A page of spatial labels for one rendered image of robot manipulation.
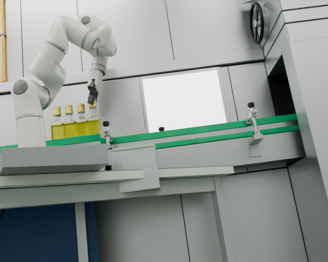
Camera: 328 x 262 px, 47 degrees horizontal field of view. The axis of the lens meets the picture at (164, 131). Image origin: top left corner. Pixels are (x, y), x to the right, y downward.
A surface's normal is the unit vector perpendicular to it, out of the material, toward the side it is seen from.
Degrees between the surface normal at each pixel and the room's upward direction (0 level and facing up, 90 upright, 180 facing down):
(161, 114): 90
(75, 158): 90
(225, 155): 90
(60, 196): 90
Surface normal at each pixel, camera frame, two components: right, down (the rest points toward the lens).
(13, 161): 0.46, -0.29
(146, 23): -0.01, -0.26
